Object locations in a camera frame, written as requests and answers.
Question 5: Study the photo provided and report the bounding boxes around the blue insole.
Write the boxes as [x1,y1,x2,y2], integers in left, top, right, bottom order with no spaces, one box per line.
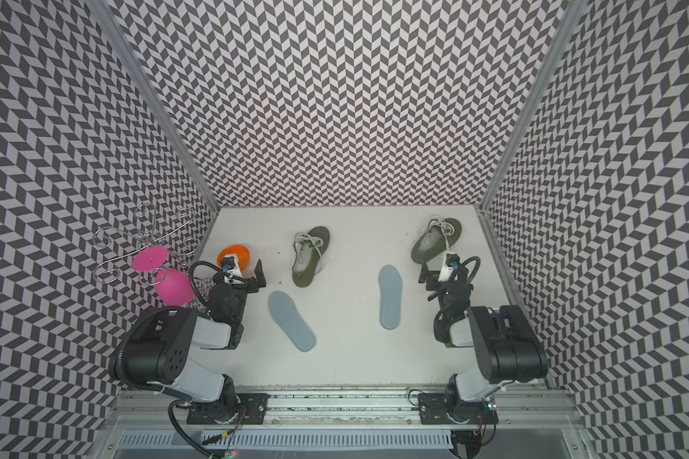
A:
[378,265,403,330]
[268,291,316,353]

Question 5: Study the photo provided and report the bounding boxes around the green shoe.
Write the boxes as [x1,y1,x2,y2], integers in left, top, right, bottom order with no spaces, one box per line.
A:
[292,226,331,288]
[411,215,462,264]

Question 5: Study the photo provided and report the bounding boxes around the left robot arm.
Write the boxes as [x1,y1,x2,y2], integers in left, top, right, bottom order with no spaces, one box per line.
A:
[108,256,269,426]

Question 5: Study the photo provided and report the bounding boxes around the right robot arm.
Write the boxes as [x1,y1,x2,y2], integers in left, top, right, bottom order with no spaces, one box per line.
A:
[418,262,549,426]

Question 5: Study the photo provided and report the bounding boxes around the orange plastic cup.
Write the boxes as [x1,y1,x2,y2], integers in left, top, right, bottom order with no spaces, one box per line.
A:
[216,244,251,271]

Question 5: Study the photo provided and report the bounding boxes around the pink plastic wine glass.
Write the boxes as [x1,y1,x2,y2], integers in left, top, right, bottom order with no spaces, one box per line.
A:
[132,246,195,306]

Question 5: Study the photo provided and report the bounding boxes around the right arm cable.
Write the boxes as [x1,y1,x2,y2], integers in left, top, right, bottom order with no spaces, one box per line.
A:
[427,255,482,302]

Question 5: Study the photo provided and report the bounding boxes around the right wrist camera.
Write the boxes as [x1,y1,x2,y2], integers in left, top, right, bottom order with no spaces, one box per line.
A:
[438,252,460,283]

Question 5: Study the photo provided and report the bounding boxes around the wire glass rack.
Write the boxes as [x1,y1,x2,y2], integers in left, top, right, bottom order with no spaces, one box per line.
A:
[92,202,193,284]

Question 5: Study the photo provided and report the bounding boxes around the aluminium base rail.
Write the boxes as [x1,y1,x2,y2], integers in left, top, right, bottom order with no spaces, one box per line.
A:
[111,383,587,431]

